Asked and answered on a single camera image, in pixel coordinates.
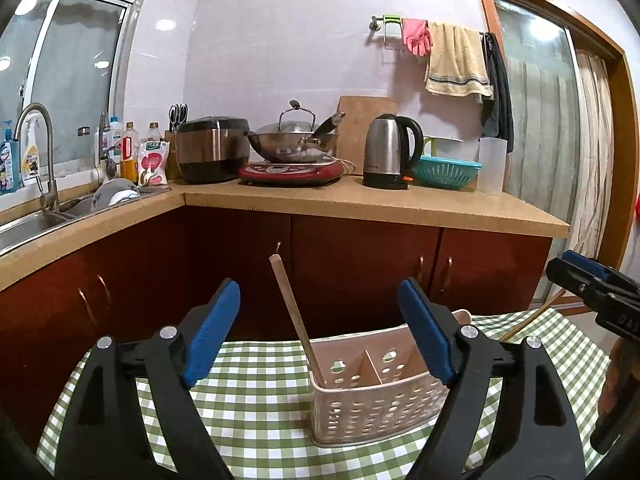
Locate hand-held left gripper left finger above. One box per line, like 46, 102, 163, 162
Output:
55, 277, 242, 480

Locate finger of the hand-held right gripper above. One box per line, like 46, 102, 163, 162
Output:
560, 250, 640, 297
545, 259, 613, 307

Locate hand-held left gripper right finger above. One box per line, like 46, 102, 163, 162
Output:
397, 277, 588, 480

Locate wooden chopstick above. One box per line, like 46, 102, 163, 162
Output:
500, 291, 566, 343
269, 254, 327, 388

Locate pink perforated utensil basket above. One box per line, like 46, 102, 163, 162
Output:
309, 309, 473, 448

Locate person's right hand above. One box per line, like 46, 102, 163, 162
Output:
597, 336, 628, 418

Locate green checkered tablecloth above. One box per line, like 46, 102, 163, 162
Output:
37, 307, 613, 480

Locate red-brown kitchen counter cabinet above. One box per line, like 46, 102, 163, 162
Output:
0, 182, 571, 461

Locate striped curtain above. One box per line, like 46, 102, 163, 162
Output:
570, 50, 617, 263

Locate translucent plastic container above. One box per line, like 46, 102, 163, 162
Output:
476, 136, 508, 197

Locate teal plastic colander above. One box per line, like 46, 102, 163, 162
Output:
412, 155, 483, 192

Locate wood-framed glass door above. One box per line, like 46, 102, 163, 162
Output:
471, 0, 640, 316

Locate pink and white bag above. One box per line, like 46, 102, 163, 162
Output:
137, 140, 171, 187

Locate red induction cooker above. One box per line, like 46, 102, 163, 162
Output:
237, 157, 346, 187

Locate wooden knife block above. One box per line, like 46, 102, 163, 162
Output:
164, 130, 183, 180

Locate dark rice cooker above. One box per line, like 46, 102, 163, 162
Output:
175, 116, 251, 184

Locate steel electric kettle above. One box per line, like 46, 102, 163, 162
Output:
362, 113, 425, 191

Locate green and white pitcher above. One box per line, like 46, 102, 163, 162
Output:
422, 135, 465, 158

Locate dark hanging cloth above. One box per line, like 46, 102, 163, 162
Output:
480, 32, 515, 153

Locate yellow oil bottle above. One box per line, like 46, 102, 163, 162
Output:
120, 121, 141, 186

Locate steel wok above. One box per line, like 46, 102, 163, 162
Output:
245, 110, 347, 163

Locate stainless steel sink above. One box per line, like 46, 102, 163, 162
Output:
0, 185, 173, 256

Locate white plastic bottle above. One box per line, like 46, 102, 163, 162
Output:
109, 116, 124, 161

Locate steel wok lid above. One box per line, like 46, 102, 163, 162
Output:
257, 100, 318, 142

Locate wooden cutting board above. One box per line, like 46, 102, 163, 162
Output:
336, 96, 398, 176

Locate curved metal faucet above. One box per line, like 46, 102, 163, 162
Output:
14, 102, 61, 213

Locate beige striped towel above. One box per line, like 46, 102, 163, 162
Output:
424, 21, 494, 98

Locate white spray bottle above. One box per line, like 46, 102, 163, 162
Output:
20, 112, 46, 186

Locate blue detergent bottle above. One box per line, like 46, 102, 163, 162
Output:
0, 120, 22, 196

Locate pink rubber gloves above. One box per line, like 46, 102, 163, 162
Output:
401, 18, 433, 57

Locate aluminium frame window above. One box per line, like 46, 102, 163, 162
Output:
0, 0, 161, 201

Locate metal towel rail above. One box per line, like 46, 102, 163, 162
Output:
370, 14, 496, 50

